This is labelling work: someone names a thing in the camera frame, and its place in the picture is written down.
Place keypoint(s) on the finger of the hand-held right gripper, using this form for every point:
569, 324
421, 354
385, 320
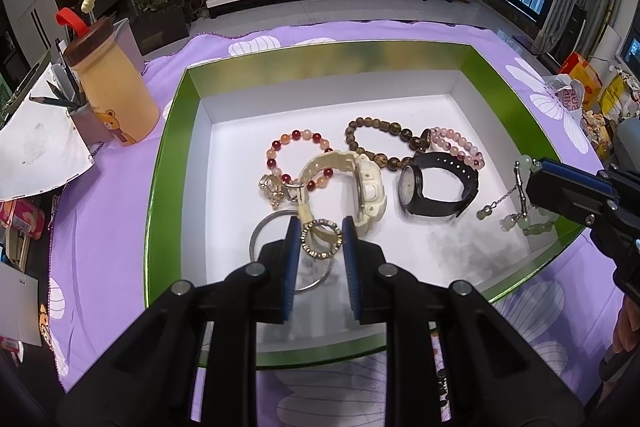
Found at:
565, 192

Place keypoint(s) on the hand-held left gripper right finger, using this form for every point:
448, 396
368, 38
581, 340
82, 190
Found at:
351, 277

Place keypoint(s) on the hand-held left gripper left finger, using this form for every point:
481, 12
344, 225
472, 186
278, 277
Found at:
292, 277

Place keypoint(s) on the cream wristwatch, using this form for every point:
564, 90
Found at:
370, 187

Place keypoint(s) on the green cardboard box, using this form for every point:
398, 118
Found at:
325, 117

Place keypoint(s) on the person's right hand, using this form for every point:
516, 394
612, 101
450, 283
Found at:
629, 324

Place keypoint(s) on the silver bangle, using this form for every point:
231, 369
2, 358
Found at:
255, 229

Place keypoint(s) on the grey cloth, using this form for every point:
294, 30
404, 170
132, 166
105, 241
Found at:
629, 139

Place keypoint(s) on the gold charm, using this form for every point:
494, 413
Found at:
275, 191

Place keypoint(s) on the clear plastic bag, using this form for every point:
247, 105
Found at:
565, 94

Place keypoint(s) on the yellow bag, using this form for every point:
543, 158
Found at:
614, 94

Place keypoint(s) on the black wristwatch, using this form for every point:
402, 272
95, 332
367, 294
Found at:
440, 207

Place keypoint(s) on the orange bag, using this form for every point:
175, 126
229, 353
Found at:
580, 79

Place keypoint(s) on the purple floral cloth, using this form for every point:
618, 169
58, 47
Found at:
115, 207

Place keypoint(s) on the purple pen holder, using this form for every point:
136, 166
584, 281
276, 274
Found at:
92, 124

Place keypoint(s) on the small bear print packet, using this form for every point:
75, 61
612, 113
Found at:
45, 324

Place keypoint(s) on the yellow bear bottle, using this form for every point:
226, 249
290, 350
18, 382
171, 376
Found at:
117, 87

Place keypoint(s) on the white board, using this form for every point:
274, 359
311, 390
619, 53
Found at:
17, 307

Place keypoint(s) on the white paper sheet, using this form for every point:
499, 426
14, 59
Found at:
35, 147

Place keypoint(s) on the bunch of pens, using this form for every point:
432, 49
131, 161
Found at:
62, 94

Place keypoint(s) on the potted plants in planter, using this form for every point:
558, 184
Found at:
160, 2

